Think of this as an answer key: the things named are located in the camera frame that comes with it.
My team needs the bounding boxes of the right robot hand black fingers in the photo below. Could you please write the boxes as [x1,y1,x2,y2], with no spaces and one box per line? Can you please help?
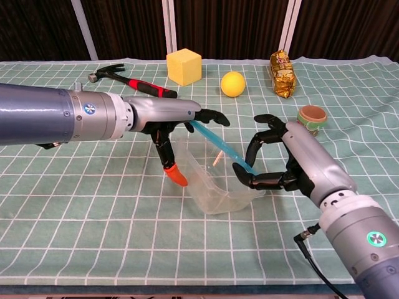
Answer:
[232,113,358,208]

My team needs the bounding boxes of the left robot hand orange thumb tip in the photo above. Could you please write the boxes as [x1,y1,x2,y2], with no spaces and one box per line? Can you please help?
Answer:
[123,95,231,187]

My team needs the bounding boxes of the translucent blue container lid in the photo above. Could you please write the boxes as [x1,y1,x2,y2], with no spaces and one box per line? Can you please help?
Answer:
[189,120,259,177]

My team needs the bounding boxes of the clear plastic container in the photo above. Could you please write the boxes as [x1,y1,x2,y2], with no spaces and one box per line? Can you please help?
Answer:
[173,136,266,216]

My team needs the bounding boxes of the black red claw hammer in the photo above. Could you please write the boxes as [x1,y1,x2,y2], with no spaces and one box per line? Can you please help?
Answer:
[87,63,178,99]

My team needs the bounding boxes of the small brown cup green label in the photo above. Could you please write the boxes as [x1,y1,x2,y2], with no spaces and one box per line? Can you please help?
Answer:
[296,105,329,138]

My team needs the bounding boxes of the yellow foam cube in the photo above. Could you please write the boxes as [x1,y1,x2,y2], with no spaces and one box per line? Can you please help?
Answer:
[166,47,203,87]

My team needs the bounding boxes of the yellow ball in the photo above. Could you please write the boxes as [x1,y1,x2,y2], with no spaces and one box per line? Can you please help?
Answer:
[221,71,247,98]

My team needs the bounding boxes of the gold foil snack package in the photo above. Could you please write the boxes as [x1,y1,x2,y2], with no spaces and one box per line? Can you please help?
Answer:
[269,49,297,100]

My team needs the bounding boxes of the green white grid tablecloth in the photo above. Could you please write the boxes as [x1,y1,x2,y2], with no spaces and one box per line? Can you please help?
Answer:
[0,55,399,286]

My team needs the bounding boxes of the white aluminium partition post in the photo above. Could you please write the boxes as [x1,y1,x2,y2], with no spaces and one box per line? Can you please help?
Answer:
[278,0,302,54]
[70,0,100,61]
[161,0,178,54]

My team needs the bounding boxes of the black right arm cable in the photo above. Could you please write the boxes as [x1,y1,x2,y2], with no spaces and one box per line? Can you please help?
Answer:
[293,226,347,299]

